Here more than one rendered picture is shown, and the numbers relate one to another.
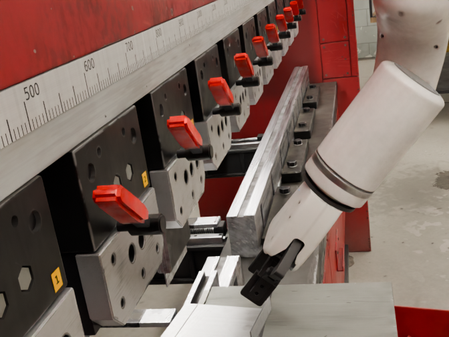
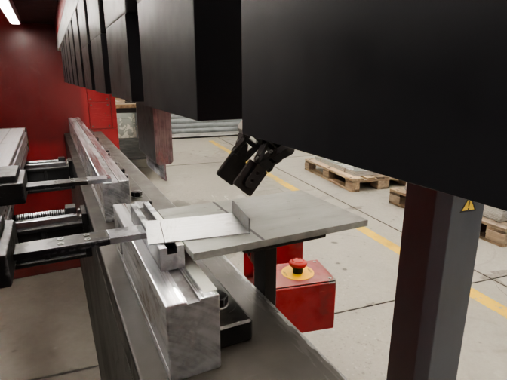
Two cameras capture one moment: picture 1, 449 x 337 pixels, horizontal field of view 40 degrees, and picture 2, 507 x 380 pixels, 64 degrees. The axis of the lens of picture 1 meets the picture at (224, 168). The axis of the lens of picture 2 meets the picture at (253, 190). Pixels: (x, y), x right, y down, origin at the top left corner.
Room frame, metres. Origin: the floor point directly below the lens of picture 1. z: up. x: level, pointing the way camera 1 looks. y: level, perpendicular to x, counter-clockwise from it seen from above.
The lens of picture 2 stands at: (0.29, 0.31, 1.20)
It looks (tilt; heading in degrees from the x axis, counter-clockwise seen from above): 16 degrees down; 320
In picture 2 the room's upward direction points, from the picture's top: straight up
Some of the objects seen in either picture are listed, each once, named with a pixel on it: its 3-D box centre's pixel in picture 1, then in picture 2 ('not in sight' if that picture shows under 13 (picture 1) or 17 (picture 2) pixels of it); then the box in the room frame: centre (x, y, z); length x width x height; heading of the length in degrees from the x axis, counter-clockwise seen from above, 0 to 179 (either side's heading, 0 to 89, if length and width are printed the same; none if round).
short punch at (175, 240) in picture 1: (171, 236); (153, 136); (0.76, 0.08, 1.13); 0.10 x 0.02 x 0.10; 166
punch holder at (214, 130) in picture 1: (190, 108); (124, 37); (0.93, 0.04, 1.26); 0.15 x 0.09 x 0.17; 166
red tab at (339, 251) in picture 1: (339, 249); not in sight; (1.72, -0.31, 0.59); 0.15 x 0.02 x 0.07; 166
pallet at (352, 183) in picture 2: not in sight; (354, 171); (3.25, -3.77, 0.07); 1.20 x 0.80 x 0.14; 158
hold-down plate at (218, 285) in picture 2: not in sight; (195, 282); (0.78, 0.02, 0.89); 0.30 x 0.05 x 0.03; 166
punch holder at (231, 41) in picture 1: (216, 81); (107, 45); (1.12, -0.01, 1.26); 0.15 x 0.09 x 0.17; 166
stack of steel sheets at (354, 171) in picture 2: not in sight; (354, 163); (3.25, -3.78, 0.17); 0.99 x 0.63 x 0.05; 158
